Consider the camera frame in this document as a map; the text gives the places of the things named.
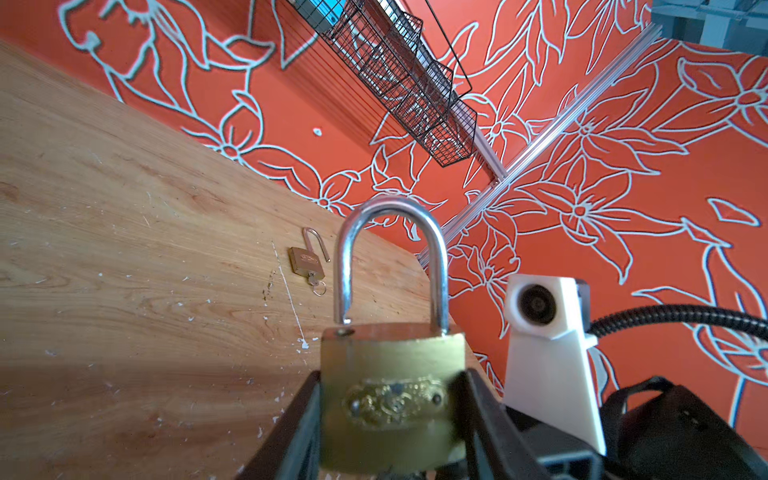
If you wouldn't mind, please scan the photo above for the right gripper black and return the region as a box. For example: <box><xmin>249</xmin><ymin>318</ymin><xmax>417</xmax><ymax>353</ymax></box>
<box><xmin>503</xmin><ymin>374</ymin><xmax>768</xmax><ymax>480</ymax></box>

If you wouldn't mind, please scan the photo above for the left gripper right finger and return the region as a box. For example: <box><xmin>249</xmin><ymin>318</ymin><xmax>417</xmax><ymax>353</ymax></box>
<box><xmin>455</xmin><ymin>368</ymin><xmax>549</xmax><ymax>479</ymax></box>

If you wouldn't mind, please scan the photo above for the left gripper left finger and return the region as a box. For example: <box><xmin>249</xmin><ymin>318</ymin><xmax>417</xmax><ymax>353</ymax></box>
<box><xmin>235</xmin><ymin>371</ymin><xmax>321</xmax><ymax>480</ymax></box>

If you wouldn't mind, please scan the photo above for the small brass padlock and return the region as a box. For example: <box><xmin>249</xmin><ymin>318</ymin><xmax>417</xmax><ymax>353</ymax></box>
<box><xmin>320</xmin><ymin>196</ymin><xmax>466</xmax><ymax>476</ymax></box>

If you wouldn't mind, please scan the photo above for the silver key with ring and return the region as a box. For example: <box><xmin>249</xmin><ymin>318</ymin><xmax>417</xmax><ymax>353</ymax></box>
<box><xmin>307</xmin><ymin>273</ymin><xmax>327</xmax><ymax>297</ymax></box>

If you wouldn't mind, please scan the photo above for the large brass padlock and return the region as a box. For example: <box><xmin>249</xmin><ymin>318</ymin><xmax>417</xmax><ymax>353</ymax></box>
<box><xmin>288</xmin><ymin>227</ymin><xmax>331</xmax><ymax>284</ymax></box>

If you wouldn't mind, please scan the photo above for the blue white box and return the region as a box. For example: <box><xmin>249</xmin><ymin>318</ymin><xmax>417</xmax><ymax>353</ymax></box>
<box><xmin>291</xmin><ymin>0</ymin><xmax>346</xmax><ymax>34</ymax></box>

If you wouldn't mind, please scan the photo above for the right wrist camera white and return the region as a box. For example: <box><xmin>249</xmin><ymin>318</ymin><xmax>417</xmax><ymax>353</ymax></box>
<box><xmin>503</xmin><ymin>274</ymin><xmax>606</xmax><ymax>454</ymax></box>

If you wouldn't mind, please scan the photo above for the aluminium frame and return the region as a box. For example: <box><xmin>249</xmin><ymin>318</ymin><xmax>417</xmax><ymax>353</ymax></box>
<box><xmin>442</xmin><ymin>23</ymin><xmax>662</xmax><ymax>244</ymax></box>

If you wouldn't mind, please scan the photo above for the black wire basket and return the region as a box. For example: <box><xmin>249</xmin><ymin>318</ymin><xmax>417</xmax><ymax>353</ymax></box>
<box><xmin>289</xmin><ymin>1</ymin><xmax>477</xmax><ymax>167</ymax></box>

